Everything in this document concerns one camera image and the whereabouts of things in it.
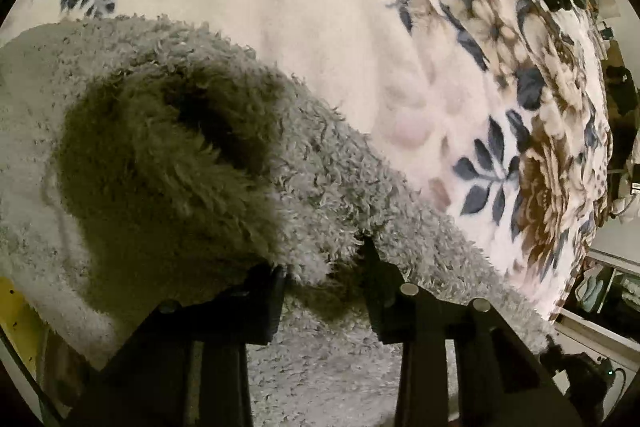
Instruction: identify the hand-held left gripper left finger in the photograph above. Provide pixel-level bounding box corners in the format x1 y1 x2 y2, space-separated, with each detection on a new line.
65 264 287 427

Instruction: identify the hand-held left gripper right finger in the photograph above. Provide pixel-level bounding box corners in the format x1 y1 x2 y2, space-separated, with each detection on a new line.
362 237 583 427

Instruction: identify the grey fluffy towel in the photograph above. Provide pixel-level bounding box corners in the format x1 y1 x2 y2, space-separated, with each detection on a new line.
0 14 556 427

